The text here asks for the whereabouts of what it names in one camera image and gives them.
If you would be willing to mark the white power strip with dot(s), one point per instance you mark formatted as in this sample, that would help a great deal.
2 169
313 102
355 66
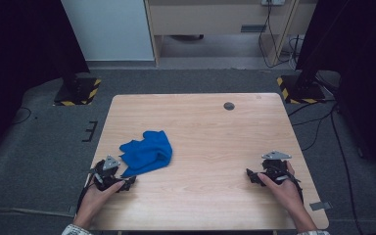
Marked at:
273 2

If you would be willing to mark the dark curtain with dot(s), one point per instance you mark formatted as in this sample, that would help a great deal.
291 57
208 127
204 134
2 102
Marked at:
368 81
13 65

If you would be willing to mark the round dark table grommet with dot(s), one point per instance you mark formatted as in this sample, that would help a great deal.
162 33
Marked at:
229 106

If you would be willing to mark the person's left hand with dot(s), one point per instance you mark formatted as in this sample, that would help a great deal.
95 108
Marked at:
93 204

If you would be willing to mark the black stand with striped base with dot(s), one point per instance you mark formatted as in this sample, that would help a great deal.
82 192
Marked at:
76 91
302 89

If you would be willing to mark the person's right hand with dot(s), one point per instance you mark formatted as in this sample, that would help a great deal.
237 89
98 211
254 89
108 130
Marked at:
285 194

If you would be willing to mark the blue towel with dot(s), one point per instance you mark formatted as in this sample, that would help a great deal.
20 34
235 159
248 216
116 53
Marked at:
147 153

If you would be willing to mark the white panel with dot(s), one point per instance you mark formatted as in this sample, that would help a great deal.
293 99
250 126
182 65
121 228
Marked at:
107 29

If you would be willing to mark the light wooden desk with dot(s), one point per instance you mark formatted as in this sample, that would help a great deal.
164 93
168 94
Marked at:
209 19

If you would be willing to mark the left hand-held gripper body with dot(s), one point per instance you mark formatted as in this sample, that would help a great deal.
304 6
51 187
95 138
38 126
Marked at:
110 163

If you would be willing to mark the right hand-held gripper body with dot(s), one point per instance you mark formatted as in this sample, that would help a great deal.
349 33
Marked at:
275 166

